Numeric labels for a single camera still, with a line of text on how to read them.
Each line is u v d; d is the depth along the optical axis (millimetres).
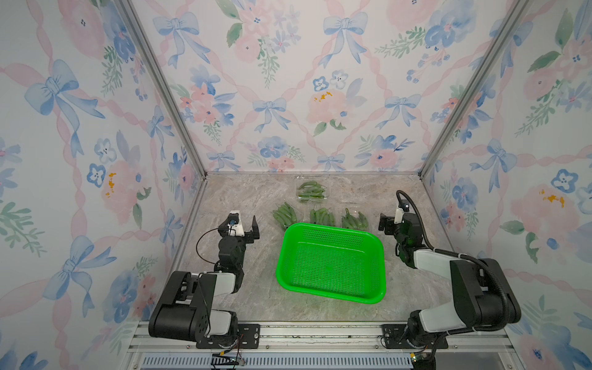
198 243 953
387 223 848
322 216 1006
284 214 997
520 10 687
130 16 694
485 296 441
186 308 439
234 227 732
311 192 1076
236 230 738
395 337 737
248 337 747
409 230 716
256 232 828
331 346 734
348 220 1001
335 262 900
